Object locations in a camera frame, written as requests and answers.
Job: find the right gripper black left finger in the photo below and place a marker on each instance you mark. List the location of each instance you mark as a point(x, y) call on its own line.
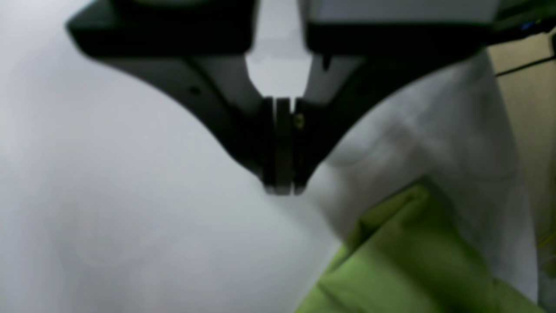
point(194, 53)

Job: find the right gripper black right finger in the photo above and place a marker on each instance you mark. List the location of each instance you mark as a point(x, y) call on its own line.
point(357, 65)

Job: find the green T-shirt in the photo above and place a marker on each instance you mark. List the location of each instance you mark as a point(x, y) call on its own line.
point(406, 255)

